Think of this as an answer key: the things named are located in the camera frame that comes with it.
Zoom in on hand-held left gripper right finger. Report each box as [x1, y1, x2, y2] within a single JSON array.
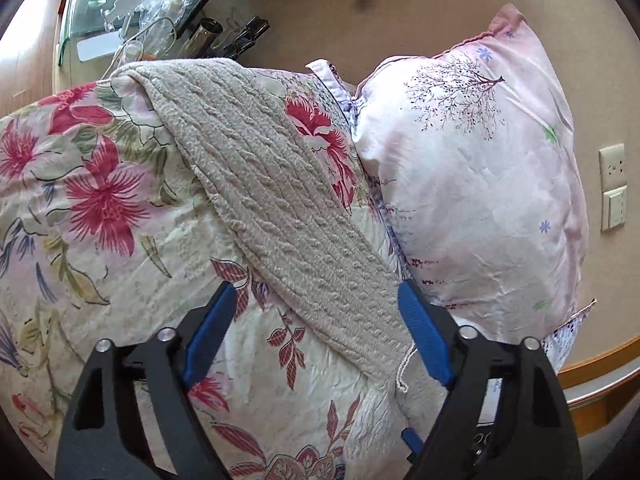
[[397, 280, 583, 480]]

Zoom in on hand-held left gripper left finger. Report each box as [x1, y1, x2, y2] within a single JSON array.
[[54, 280, 238, 480]]

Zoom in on beige cable-knit sweater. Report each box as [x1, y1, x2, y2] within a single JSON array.
[[111, 57, 451, 421]]

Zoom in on floral bed blanket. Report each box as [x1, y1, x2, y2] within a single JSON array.
[[0, 66, 451, 480]]

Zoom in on pale pink floral pillow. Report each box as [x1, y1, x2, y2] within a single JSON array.
[[352, 4, 591, 331]]

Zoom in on lavender print pillow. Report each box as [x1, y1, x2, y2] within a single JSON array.
[[305, 59, 598, 366]]

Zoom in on metal tube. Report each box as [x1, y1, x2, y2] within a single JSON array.
[[192, 19, 224, 57]]

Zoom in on black metal tube items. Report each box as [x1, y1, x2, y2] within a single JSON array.
[[222, 16, 269, 59]]

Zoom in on white oblong plastic piece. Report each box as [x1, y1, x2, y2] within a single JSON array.
[[77, 32, 123, 61]]

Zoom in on crumpled clear plastic bag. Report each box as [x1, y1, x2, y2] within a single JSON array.
[[139, 0, 212, 56]]

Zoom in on white plastic paddle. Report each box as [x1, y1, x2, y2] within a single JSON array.
[[102, 0, 146, 28]]

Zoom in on wooden bed frame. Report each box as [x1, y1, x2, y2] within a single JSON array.
[[557, 337, 640, 436]]

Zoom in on beige wall switch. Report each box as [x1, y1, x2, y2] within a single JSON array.
[[600, 186, 629, 232]]

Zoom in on beige wall socket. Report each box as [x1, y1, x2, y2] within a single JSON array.
[[599, 144, 627, 190]]

